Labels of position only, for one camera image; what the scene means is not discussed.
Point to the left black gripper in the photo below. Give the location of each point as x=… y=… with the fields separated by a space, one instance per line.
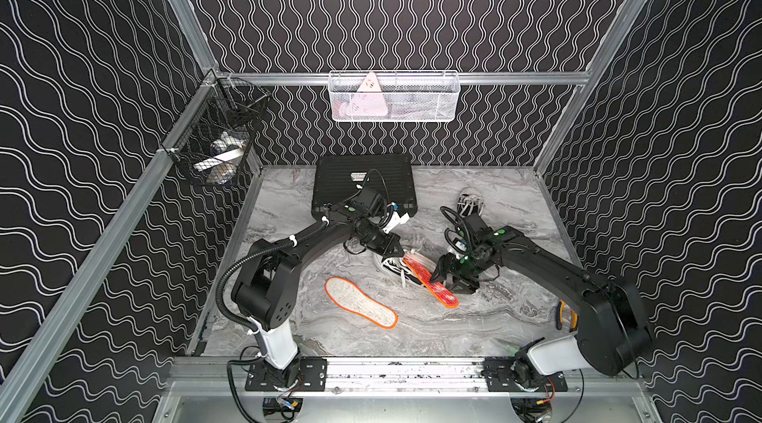
x=387 y=244

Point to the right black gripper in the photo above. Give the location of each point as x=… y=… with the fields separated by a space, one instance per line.
x=444 y=267

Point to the black white sneaker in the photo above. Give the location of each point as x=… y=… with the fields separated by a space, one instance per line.
x=470 y=202
x=399 y=272

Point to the red patterned insole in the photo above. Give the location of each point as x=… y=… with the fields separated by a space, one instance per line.
x=423 y=268

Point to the white insole orange edge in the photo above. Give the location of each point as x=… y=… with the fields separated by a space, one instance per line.
x=349 y=297

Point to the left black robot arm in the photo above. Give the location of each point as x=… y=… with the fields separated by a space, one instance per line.
x=260 y=291

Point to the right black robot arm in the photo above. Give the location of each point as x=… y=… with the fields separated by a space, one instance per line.
x=613 y=327

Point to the black plastic tool case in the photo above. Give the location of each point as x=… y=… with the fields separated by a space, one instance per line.
x=339 y=176

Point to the pink triangular card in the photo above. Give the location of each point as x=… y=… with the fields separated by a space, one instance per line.
x=368 y=100

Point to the white items in black basket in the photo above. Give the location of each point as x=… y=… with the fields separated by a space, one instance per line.
x=227 y=153

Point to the yellow handled pliers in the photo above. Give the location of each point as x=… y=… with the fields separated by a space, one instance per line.
x=564 y=314

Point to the white wire basket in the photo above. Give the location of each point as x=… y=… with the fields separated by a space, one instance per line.
x=414 y=96

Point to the black wire basket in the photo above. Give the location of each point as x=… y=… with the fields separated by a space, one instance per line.
x=233 y=105

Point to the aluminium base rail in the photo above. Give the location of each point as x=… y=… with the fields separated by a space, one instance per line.
x=436 y=377

